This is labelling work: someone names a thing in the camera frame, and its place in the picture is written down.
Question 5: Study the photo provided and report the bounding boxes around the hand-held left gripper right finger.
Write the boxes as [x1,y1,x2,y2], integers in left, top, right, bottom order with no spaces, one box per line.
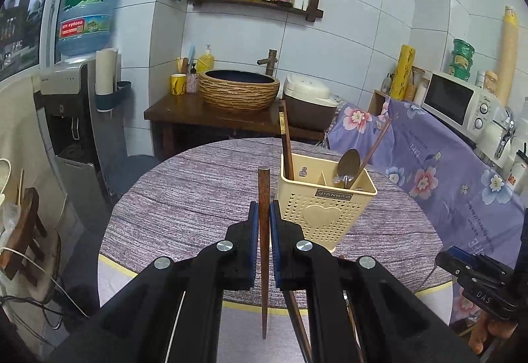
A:
[270,200,481,363]

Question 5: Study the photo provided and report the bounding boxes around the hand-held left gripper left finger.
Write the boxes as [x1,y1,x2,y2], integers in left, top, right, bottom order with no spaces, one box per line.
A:
[49,201,260,363]

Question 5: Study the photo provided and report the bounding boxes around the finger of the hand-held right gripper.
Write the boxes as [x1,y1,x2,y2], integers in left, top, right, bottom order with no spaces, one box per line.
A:
[447,246,513,270]
[435,251,472,279]

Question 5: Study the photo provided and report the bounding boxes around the brown wooden chopstick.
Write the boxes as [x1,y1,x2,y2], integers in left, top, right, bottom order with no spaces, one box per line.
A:
[257,166,272,341]
[346,293,366,363]

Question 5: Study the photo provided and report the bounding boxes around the cream plastic cutlery holder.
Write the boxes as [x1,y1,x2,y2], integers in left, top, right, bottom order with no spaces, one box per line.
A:
[276,152,379,253]

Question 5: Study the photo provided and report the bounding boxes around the dark wooden chopstick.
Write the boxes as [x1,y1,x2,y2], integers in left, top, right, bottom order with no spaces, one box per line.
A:
[277,100,296,181]
[284,290,314,363]

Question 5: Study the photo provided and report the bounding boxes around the thin brown chopstick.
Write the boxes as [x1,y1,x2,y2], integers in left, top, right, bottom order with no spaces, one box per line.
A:
[348,117,393,189]

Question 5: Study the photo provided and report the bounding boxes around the person's right hand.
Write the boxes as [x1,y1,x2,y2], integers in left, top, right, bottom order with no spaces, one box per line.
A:
[474,315,521,352]

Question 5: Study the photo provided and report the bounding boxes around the purple floral cloth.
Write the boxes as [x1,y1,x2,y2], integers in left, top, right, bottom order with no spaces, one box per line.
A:
[324,96,528,327]

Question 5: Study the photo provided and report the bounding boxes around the white bottle with red label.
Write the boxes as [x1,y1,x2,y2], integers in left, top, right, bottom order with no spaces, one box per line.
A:
[507,150,528,193]

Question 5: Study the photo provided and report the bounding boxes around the white thermos jug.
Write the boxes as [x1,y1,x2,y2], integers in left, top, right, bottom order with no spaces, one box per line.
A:
[480,106,517,160]

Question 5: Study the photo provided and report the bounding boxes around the woven pattern wash basin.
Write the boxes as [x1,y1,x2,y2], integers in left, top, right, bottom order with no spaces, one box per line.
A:
[198,69,281,113]

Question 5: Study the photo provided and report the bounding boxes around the dark wooden washstand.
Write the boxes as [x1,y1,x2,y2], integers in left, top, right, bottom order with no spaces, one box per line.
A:
[144,92,327,162]

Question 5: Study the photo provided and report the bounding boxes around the white rice cooker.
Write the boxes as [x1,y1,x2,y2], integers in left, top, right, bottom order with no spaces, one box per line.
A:
[282,73,340,131]

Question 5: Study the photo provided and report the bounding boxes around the white microwave oven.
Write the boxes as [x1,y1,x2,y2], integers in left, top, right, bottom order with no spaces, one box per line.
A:
[422,70,502,137]

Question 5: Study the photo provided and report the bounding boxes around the floral pump bottle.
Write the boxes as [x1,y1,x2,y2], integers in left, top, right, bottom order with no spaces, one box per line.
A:
[186,63,201,95]

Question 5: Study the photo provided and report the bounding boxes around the small wooden box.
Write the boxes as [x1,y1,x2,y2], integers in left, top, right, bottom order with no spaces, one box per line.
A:
[368,89,391,116]

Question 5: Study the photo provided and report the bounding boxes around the bronze faucet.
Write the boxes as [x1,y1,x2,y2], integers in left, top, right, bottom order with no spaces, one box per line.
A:
[256,49,278,77]

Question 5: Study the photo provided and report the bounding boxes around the glass jar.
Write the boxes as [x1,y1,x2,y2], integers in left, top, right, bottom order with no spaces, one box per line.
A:
[402,66,426,102]

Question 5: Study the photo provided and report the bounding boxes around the yellow soap bottle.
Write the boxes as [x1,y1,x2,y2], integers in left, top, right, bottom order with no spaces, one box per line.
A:
[195,44,215,73]

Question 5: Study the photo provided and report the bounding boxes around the yellow wrapped roll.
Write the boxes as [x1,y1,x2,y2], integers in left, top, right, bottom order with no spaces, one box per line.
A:
[389,44,415,100]

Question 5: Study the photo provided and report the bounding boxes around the blue-grey cup holder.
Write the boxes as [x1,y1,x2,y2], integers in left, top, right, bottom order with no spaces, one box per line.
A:
[94,80,133,114]

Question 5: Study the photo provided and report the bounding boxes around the tall stack of yellow cups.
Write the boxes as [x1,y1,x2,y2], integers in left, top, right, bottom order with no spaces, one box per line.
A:
[495,5,520,108]

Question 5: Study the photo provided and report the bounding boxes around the stack of beige paper cups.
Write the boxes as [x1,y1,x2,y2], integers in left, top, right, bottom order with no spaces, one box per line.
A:
[95,48,118,95]

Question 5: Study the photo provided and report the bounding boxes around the small wooden stool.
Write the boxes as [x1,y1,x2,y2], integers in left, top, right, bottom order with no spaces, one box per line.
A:
[0,187,49,282]

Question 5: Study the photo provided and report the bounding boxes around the grey water dispenser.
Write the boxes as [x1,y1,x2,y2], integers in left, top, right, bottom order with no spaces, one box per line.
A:
[32,57,125,232]

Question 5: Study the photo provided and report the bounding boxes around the blue water bottle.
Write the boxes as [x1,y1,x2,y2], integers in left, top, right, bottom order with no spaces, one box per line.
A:
[55,0,123,58]

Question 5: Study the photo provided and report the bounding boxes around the aluminium framed window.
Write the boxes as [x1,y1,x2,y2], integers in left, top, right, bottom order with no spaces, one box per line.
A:
[0,0,90,84]

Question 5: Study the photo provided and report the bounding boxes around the white cable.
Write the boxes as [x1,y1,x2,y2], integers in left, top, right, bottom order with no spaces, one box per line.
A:
[0,198,90,318]

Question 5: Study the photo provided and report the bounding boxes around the black cables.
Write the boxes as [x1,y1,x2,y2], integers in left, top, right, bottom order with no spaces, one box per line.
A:
[0,264,89,331]

